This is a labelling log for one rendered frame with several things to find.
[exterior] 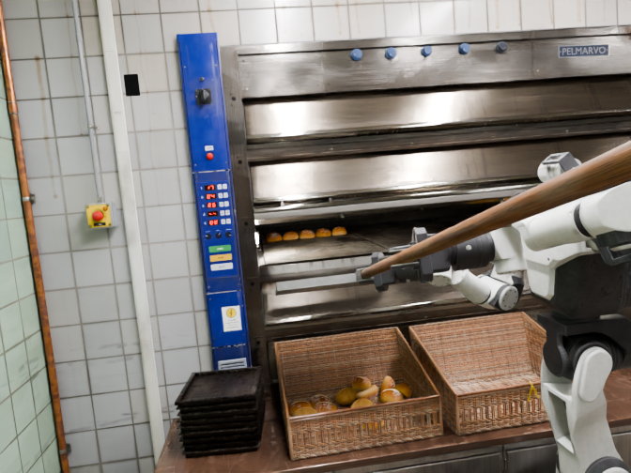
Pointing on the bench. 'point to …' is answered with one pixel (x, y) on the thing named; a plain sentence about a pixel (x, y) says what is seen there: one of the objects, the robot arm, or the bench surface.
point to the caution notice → (231, 316)
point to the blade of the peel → (317, 284)
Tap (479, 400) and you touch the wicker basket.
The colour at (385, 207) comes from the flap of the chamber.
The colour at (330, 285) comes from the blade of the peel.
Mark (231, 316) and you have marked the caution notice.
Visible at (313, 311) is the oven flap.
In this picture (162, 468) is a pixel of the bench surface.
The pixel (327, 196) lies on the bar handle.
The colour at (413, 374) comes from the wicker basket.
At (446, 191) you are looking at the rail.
